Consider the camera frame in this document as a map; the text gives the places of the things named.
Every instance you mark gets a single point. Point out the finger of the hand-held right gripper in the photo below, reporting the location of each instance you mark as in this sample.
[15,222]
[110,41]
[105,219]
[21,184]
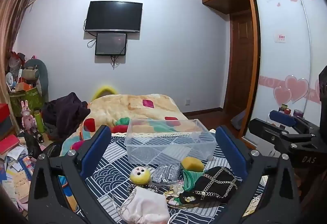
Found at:
[281,117]
[265,132]

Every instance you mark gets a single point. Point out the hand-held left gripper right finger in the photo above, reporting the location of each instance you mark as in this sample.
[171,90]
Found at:
[230,147]

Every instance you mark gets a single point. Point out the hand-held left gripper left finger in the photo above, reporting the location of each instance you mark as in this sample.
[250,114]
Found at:
[98,147]

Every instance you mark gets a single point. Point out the yellow sponge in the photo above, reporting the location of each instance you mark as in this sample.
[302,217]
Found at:
[192,164]

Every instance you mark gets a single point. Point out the yellow plush ball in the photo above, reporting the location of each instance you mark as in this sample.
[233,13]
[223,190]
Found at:
[139,176]

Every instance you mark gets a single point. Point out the clear plastic storage box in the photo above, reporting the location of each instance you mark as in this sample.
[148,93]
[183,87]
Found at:
[170,142]

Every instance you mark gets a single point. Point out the grey glitter pouch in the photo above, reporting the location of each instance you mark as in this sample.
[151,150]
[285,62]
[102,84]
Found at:
[166,174]

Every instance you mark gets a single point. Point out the purple jar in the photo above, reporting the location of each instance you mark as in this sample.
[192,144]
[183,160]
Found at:
[298,113]

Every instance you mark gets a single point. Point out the navy patterned bedsheet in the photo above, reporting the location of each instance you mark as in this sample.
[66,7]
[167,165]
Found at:
[112,170]

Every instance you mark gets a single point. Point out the grey bag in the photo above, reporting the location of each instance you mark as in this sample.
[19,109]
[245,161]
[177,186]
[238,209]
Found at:
[238,120]

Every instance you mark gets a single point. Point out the dark clothing pile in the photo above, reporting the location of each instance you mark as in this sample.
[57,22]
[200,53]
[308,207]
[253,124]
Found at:
[63,114]

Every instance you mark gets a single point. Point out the beige patchwork fleece blanket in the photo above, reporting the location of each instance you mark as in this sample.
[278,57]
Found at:
[127,106]

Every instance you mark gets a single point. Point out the green cloth item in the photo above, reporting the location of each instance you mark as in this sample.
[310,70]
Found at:
[190,179]

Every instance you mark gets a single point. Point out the white sliding wardrobe door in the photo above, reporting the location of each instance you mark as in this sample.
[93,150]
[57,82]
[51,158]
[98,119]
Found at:
[283,60]

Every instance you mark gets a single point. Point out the yellow green cushion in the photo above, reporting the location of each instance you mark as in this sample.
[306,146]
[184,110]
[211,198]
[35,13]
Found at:
[103,90]

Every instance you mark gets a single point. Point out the green bottle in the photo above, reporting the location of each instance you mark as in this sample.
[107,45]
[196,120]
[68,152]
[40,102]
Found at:
[39,121]

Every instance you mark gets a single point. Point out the brown wooden door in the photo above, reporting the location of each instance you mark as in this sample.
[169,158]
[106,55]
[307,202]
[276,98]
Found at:
[240,65]

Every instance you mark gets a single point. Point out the floral cloth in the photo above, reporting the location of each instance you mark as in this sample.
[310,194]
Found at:
[176,192]

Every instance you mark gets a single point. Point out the pink bunny figure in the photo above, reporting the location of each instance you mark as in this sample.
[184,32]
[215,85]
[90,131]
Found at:
[26,116]

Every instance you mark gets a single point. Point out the red door sticker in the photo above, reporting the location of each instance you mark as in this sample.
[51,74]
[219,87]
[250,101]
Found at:
[281,38]

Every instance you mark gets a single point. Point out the green storage box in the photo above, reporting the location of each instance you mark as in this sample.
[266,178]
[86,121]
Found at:
[26,100]

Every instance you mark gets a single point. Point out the pile of papers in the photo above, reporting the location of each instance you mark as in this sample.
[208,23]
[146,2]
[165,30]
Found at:
[16,175]

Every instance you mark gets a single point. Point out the red book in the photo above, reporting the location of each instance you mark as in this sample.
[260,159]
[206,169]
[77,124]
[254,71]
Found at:
[9,144]

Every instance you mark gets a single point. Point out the grey plush toy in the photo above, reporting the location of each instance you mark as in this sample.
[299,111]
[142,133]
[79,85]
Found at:
[38,73]

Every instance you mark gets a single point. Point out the red box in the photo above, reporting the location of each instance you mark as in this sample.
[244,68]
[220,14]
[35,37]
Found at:
[4,113]

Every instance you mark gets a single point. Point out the small black monitor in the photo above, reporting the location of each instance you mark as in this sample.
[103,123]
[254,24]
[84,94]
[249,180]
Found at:
[111,44]

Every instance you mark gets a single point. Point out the brown curtain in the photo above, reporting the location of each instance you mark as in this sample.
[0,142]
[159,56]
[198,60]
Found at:
[12,22]

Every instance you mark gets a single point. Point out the white wall socket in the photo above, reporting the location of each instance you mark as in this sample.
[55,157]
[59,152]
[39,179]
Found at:
[187,102]

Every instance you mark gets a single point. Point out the wall-mounted black television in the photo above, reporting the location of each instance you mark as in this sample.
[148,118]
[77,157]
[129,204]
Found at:
[113,16]

